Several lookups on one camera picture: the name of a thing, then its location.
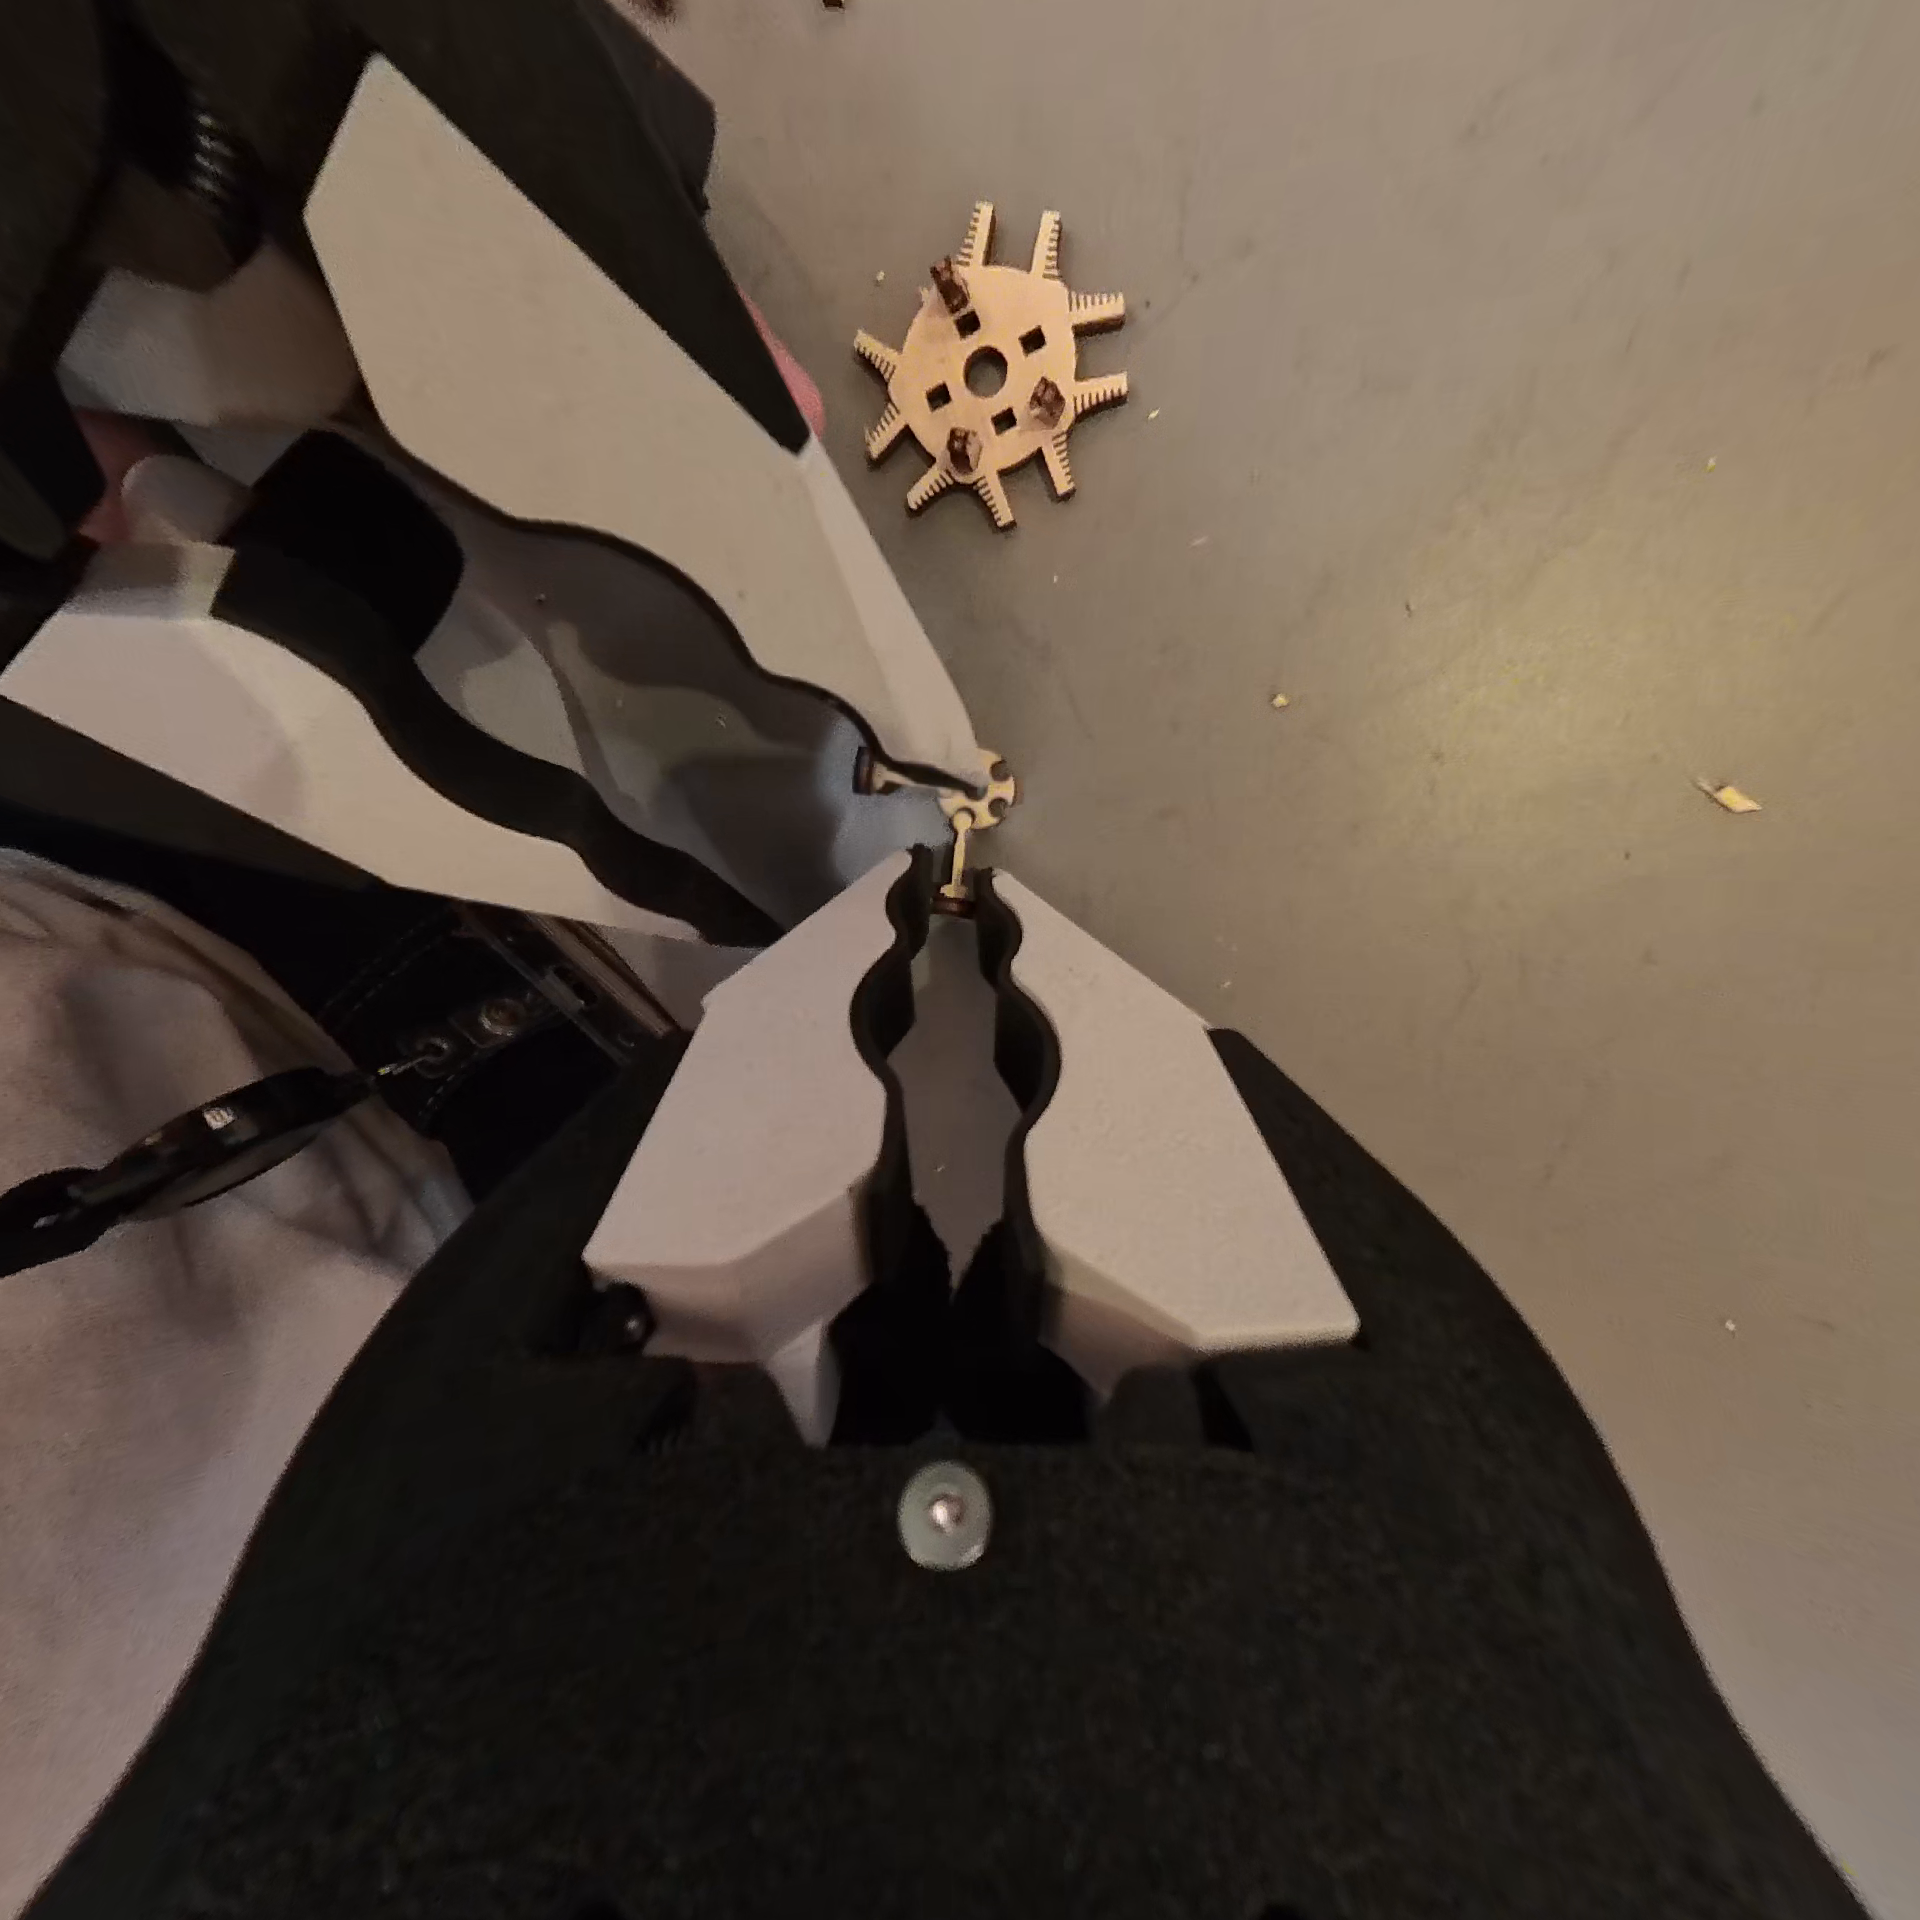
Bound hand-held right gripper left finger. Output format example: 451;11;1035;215
583;843;963;1449

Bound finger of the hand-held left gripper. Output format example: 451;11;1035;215
0;431;788;950
303;57;985;797

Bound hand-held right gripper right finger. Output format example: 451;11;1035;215
967;867;1363;1404

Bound pale wooden toothed spoke wheel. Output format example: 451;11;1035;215
852;198;1129;535

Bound grey desk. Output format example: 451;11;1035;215
661;0;1920;1920

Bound person's left hand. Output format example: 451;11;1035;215
743;285;826;448

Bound clear badge holder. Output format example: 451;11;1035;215
451;902;689;1070

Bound person's white shirt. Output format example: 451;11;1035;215
0;848;490;1920

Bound metal lanyard clip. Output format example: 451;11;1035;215
359;1008;519;1086

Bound black lanyard strap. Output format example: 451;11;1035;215
0;1068;383;1279

